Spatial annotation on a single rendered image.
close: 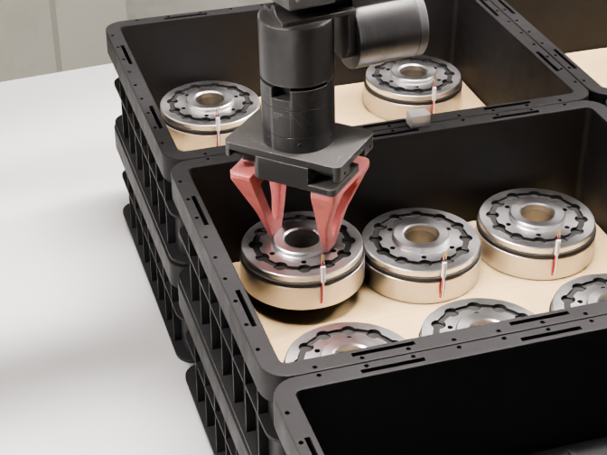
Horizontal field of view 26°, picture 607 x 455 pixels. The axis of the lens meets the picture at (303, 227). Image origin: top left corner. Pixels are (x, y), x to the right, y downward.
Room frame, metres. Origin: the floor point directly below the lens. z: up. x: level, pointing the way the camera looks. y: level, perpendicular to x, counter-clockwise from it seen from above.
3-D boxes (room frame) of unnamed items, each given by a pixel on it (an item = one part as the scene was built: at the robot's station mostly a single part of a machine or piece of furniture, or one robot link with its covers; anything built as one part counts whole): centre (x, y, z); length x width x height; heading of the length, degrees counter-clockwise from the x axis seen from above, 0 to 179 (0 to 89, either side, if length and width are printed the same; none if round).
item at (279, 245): (0.91, 0.00, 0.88); 0.05 x 0.05 x 0.01
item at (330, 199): (0.90, -0.01, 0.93); 0.07 x 0.07 x 0.09; 62
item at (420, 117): (1.02, -0.10, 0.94); 0.02 x 0.01 x 0.01; 107
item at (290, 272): (0.91, 0.00, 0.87); 0.10 x 0.10 x 0.01
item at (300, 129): (0.91, 0.00, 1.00); 0.10 x 0.07 x 0.07; 62
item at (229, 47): (1.15, -0.03, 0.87); 0.40 x 0.30 x 0.11; 107
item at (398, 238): (0.94, -0.10, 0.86); 0.05 x 0.05 x 0.01
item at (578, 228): (0.97, -0.20, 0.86); 0.10 x 0.10 x 0.01
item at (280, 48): (0.91, 0.00, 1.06); 0.07 x 0.06 x 0.07; 113
